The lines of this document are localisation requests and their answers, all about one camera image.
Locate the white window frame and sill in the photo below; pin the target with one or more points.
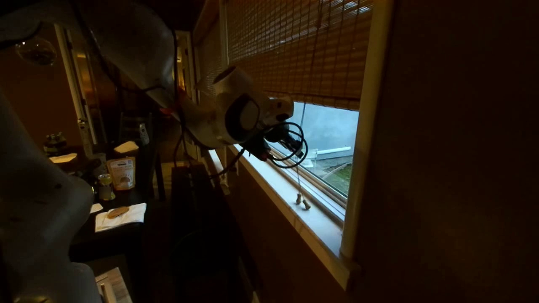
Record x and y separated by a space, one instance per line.
320 197

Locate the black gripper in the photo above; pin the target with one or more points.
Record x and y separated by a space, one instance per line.
275 124

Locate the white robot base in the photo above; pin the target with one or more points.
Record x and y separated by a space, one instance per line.
58 282

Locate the dark dining table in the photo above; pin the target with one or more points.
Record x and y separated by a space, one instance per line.
120 203

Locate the dark wooden chair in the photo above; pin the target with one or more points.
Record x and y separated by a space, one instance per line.
204 254

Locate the printed paper bottom sheet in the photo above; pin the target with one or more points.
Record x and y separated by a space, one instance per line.
113 288

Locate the white paper sheet far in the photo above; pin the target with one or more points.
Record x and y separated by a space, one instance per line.
63 158

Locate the brown woven bamboo blind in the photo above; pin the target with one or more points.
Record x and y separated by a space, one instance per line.
310 50

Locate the white paper with brown item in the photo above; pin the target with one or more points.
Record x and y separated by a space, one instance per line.
120 215

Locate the white paper packet on table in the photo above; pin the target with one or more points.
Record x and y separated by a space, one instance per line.
123 171

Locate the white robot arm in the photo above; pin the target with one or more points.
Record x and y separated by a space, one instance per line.
41 207

